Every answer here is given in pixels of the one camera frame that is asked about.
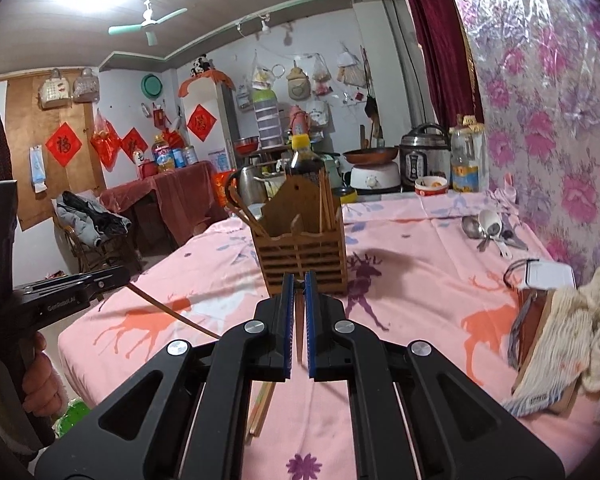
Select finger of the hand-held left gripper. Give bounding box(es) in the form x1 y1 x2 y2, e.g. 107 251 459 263
82 265 132 295

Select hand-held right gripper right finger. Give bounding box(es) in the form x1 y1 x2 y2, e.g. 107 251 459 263
304 270 566 480

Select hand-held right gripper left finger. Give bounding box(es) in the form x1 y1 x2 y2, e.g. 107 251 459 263
32 270 297 480

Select long brown wooden chopstick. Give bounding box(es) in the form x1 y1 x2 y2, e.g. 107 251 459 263
318 169 328 233
226 186 262 237
128 282 222 341
295 272 306 365

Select wooden slatted utensil holder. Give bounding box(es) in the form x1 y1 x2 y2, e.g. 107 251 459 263
249 176 347 295

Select row of wooden chopsticks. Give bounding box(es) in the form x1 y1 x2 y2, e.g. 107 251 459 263
246 381 277 437

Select person's left hand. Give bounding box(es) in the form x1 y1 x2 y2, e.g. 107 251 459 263
21 331 65 420

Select chair with grey jacket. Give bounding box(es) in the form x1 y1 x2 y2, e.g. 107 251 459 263
54 189 144 275

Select red cloth covered side table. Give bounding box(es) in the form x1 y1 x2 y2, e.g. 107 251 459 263
99 160 232 257

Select pink deer printed cloth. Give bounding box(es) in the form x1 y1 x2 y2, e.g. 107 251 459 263
57 191 600 480

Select green plastic bag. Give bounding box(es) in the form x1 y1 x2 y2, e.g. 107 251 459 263
54 399 92 435

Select yellow oil bottle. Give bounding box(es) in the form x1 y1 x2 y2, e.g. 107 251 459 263
151 134 177 174

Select red diamond paper decoration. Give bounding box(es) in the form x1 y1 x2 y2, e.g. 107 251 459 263
119 127 149 162
187 104 218 143
44 121 84 167

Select red plastic bag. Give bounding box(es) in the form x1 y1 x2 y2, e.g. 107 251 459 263
89 109 122 169

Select stainless steel kettle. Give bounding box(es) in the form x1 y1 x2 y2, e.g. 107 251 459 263
224 164 267 207

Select blue tin cans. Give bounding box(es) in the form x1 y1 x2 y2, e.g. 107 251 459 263
172 144 199 169

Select white induction cooker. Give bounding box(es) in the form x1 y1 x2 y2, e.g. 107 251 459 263
349 162 403 196

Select dark sauce bottle yellow cap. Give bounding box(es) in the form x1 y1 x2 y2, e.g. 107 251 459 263
285 133 327 182

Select dark red patterned cloth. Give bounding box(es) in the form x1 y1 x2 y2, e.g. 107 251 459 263
0 113 14 183

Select orange frying pan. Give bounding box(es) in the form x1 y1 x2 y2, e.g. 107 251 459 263
342 145 401 165

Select white refrigerator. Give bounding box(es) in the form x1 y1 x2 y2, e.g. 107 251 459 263
179 79 242 182

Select red and white bowl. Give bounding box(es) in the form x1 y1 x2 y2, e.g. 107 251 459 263
413 175 451 197

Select wooden door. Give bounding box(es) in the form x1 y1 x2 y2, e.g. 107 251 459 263
4 76 107 232

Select white hanging handbag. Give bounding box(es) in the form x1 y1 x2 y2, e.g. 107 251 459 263
71 66 102 104
37 67 74 109

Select silver electric pressure cooker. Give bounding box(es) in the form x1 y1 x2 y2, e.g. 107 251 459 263
398 123 452 193

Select green round plate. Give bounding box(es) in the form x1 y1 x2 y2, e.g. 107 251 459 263
140 73 164 100

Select pink thermos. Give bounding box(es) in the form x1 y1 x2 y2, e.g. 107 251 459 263
287 104 312 137

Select stacked steamer with green lid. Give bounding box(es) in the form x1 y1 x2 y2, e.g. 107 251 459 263
252 88 284 149

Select white ceramic spoon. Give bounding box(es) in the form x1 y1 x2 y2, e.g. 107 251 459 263
477 209 512 260

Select metal cutlery piece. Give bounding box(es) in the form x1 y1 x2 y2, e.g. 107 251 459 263
499 229 529 252

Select black hanging spatula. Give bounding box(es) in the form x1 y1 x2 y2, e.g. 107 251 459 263
364 91 382 134

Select orange cloth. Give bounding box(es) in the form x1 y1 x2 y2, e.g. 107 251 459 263
177 70 236 99

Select large clear oil bottle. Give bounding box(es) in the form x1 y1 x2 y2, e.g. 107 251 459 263
448 114 484 194

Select brown wooden board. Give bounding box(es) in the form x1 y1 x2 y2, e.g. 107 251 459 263
509 287 582 415

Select beige hanging pouch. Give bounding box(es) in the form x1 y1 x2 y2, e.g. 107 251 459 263
285 62 311 101

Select hanging bag with red contents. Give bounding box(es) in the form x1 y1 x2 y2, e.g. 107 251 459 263
312 54 332 97

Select hanging bag with yellow contents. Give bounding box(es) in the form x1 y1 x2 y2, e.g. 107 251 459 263
251 52 277 89

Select hanging bag with beige contents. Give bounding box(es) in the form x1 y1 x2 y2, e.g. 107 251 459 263
337 49 367 87

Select green ceiling fan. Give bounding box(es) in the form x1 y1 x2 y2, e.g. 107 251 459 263
108 0 189 47

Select cream knitted cloth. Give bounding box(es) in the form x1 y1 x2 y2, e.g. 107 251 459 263
501 259 600 417

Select dark red curtain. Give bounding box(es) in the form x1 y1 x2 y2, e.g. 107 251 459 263
396 0 487 132

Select pink floral plastic sheet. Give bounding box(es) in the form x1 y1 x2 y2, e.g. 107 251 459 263
439 0 600 273

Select blue and white wall packet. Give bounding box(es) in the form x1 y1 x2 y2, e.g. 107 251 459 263
29 145 49 194

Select white card with black lanyard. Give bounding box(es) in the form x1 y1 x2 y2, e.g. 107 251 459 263
502 258 577 292

